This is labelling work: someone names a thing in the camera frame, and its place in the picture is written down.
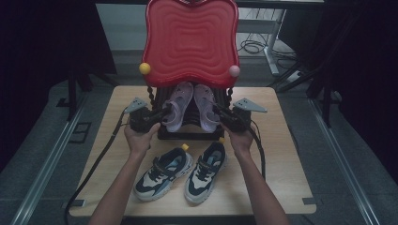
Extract navy and white sneaker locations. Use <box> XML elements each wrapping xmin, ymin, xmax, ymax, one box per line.
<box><xmin>183</xmin><ymin>137</ymin><xmax>229</xmax><ymax>206</ymax></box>
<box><xmin>132</xmin><ymin>143</ymin><xmax>194</xmax><ymax>202</ymax></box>

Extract black metal stand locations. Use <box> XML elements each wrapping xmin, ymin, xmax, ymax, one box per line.
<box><xmin>267</xmin><ymin>55</ymin><xmax>344</xmax><ymax>128</ymax></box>
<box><xmin>55</xmin><ymin>66</ymin><xmax>120</xmax><ymax>122</ymax></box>

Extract purple translucent sandal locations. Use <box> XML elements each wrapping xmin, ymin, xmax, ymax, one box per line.
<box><xmin>161</xmin><ymin>81</ymin><xmax>194</xmax><ymax>133</ymax></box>
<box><xmin>193</xmin><ymin>82</ymin><xmax>222</xmax><ymax>134</ymax></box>

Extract black cables on floor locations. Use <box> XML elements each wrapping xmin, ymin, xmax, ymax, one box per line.
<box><xmin>238</xmin><ymin>31</ymin><xmax>299</xmax><ymax>63</ymax></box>

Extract red and black shoe rack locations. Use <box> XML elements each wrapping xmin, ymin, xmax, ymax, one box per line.
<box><xmin>138</xmin><ymin>0</ymin><xmax>241</xmax><ymax>142</ymax></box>

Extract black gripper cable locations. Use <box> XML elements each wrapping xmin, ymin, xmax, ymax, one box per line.
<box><xmin>247</xmin><ymin>119</ymin><xmax>268</xmax><ymax>181</ymax></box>
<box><xmin>63</xmin><ymin>107</ymin><xmax>130</xmax><ymax>225</ymax></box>

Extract person's left hand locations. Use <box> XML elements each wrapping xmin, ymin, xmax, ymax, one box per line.
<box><xmin>123</xmin><ymin>121</ymin><xmax>161</xmax><ymax>158</ymax></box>

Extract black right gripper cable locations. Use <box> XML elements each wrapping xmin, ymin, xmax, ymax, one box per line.
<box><xmin>247</xmin><ymin>119</ymin><xmax>268</xmax><ymax>181</ymax></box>

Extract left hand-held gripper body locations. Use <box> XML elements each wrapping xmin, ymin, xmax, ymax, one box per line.
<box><xmin>123</xmin><ymin>97</ymin><xmax>158</xmax><ymax>133</ymax></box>

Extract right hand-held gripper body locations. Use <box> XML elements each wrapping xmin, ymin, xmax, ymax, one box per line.
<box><xmin>222</xmin><ymin>97</ymin><xmax>268</xmax><ymax>133</ymax></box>

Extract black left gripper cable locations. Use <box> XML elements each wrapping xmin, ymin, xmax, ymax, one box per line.
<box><xmin>63</xmin><ymin>107</ymin><xmax>130</xmax><ymax>225</ymax></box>

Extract person's right hand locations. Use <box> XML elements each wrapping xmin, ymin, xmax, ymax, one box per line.
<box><xmin>220</xmin><ymin>122</ymin><xmax>255</xmax><ymax>155</ymax></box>

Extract white power strip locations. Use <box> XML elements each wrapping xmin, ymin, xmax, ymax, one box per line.
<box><xmin>285</xmin><ymin>69</ymin><xmax>306</xmax><ymax>84</ymax></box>

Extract grey metal floor rail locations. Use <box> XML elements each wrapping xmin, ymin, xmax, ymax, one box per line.
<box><xmin>307</xmin><ymin>97</ymin><xmax>382</xmax><ymax>225</ymax></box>
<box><xmin>9</xmin><ymin>93</ymin><xmax>91</xmax><ymax>225</ymax></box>

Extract white desk frame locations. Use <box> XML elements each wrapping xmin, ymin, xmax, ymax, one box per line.
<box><xmin>237</xmin><ymin>7</ymin><xmax>288</xmax><ymax>77</ymax></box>

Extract black curtain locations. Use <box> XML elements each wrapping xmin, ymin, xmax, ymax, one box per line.
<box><xmin>277</xmin><ymin>0</ymin><xmax>398</xmax><ymax>186</ymax></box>
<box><xmin>0</xmin><ymin>0</ymin><xmax>118</xmax><ymax>173</ymax></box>

